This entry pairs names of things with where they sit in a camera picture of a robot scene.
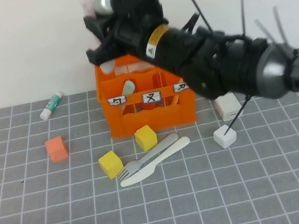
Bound white green glue stick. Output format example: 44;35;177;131
36;91;67;122

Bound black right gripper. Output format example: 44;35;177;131
80;2;171;67

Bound paper label marked fork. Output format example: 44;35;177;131
141;90;162;104

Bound grey checkered tablecloth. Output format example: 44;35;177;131
0;47;299;224

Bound yellow foam cube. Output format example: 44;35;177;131
96;148;126;181
133;123;159;153

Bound white foam cube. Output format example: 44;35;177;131
211;122;239;150

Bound white USB charger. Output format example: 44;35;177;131
213;91;244;123

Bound grey plastic fork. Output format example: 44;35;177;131
111;132;185;181

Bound pink plastic spoon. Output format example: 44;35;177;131
78;0;118;77

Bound cream plastic knife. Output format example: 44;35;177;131
114;135;196;188

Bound mint green plastic spoon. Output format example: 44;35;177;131
116;79;140;114

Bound orange foam cube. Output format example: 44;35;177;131
44;135;71;164

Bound orange plastic cutlery holder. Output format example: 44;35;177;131
91;42;204;141

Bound paper label marked knife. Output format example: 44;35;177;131
173;81;190;93

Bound paper label marked spoon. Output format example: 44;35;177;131
107;95;128;107

